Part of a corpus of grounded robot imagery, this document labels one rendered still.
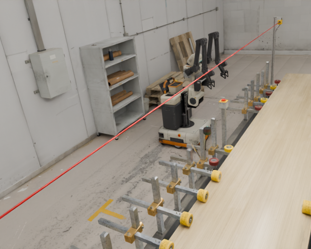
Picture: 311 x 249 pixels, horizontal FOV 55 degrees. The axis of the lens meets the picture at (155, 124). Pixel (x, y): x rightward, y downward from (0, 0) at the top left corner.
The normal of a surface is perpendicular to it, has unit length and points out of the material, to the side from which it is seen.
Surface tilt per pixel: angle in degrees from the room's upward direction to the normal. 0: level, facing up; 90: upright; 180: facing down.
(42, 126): 90
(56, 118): 90
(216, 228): 0
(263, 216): 0
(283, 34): 90
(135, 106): 90
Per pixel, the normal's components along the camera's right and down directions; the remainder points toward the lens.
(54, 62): 0.85, 0.13
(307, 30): -0.52, 0.40
